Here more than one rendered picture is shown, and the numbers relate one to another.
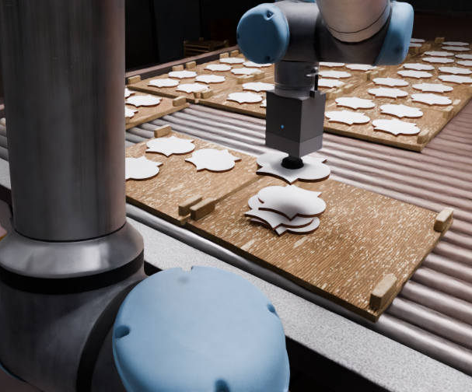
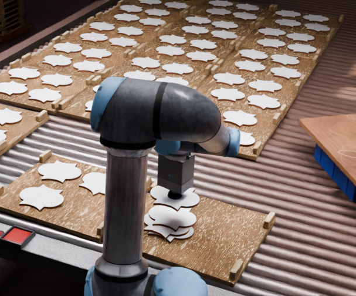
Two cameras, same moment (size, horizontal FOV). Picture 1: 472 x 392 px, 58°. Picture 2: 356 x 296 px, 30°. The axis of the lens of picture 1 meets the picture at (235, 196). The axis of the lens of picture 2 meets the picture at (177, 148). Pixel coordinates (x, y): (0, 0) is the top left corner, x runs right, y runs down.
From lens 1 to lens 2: 1.17 m
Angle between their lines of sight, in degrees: 15
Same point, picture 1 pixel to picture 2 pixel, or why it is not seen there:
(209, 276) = (178, 270)
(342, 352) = not seen: outside the picture
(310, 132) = (187, 178)
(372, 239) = (227, 238)
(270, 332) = (203, 285)
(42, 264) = (125, 272)
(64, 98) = (134, 218)
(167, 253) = not seen: hidden behind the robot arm
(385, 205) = (233, 212)
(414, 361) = not seen: outside the picture
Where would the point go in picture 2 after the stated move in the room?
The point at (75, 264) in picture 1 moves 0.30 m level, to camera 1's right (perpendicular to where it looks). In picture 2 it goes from (135, 271) to (267, 251)
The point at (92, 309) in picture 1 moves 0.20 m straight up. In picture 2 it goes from (141, 286) to (142, 208)
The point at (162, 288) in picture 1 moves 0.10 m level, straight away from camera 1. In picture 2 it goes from (165, 276) to (144, 249)
